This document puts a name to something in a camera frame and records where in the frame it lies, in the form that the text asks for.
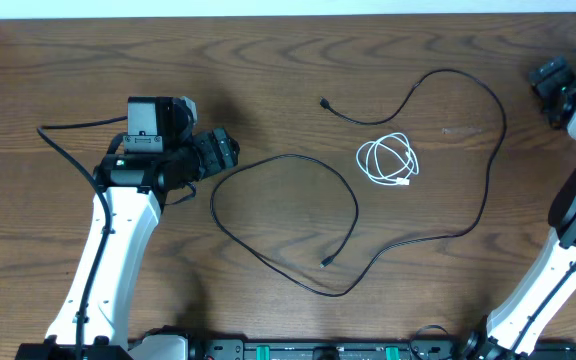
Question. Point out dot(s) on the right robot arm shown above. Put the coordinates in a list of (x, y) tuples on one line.
[(512, 331)]

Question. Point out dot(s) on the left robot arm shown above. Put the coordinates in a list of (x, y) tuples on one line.
[(158, 153)]

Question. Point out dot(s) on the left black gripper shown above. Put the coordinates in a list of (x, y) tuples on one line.
[(207, 152)]

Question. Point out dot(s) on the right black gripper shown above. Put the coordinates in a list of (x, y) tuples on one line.
[(547, 85)]

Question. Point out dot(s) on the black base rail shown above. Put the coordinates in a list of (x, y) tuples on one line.
[(318, 350)]

